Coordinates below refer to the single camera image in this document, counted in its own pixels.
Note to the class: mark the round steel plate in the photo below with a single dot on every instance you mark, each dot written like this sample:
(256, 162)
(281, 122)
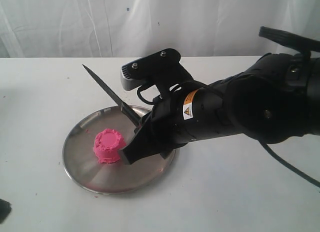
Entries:
(82, 166)

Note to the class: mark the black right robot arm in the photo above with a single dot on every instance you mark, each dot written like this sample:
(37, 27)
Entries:
(276, 98)

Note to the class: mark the white backdrop curtain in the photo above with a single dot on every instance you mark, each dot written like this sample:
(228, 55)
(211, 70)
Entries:
(136, 28)

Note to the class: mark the pink sand mound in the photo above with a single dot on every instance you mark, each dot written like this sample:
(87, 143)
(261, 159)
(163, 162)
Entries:
(106, 145)

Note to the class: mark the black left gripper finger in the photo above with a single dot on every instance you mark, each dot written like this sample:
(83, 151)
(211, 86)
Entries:
(5, 209)

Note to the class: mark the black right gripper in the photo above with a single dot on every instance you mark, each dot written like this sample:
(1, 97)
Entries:
(193, 113)

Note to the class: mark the black knife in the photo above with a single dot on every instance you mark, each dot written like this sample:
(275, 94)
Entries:
(124, 107)

